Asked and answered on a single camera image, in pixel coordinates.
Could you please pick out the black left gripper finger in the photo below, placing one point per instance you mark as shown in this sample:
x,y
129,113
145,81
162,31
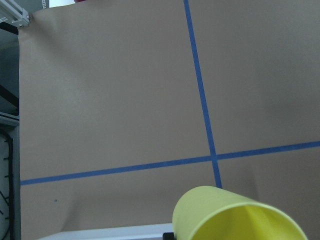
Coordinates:
x,y
168,236

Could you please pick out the yellow plastic cup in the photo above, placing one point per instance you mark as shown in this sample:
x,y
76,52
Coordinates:
x,y
212,213

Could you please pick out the translucent white plastic box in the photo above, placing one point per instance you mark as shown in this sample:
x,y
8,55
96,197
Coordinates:
x,y
141,232

